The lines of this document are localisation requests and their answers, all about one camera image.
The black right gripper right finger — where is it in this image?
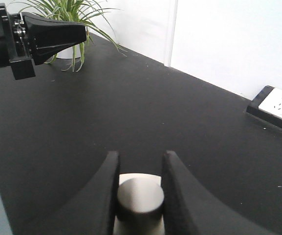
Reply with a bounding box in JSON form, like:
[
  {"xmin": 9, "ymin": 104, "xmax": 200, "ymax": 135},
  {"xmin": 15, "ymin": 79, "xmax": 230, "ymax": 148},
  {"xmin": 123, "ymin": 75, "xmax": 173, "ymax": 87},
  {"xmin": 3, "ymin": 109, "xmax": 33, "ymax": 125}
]
[{"xmin": 161, "ymin": 150, "xmax": 272, "ymax": 235}]

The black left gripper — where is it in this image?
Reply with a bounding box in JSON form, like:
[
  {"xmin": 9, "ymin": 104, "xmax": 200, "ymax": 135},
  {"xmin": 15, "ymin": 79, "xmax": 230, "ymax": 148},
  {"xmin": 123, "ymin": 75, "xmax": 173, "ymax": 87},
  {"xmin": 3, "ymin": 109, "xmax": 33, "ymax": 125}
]
[{"xmin": 0, "ymin": 3, "xmax": 87, "ymax": 80}]

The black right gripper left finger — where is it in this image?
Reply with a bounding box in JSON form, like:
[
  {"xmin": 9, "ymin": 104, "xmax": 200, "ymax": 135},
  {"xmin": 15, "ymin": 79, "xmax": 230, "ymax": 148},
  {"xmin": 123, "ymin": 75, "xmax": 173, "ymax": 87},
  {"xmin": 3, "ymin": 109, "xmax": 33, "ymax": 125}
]
[{"xmin": 15, "ymin": 151, "xmax": 120, "ymax": 235}]

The glass jar with cream lid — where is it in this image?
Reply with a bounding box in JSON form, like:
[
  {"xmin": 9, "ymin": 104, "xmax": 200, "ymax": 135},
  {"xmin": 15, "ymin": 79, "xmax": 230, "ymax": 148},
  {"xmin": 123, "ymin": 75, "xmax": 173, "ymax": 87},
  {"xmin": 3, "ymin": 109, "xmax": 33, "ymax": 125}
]
[{"xmin": 113, "ymin": 173, "xmax": 165, "ymax": 235}]

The green spider plant white pot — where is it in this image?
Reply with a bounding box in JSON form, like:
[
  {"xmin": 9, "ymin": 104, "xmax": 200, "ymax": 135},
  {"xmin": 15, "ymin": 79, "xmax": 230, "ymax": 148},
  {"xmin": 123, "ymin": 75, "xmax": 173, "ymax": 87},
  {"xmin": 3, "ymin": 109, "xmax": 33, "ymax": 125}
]
[{"xmin": 19, "ymin": 0, "xmax": 125, "ymax": 72}]

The black white power socket box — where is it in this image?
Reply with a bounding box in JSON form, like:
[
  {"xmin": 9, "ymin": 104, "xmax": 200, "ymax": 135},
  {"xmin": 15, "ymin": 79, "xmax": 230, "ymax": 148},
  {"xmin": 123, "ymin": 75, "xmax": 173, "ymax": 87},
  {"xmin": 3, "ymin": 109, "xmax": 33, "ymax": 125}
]
[{"xmin": 246, "ymin": 85, "xmax": 282, "ymax": 129}]

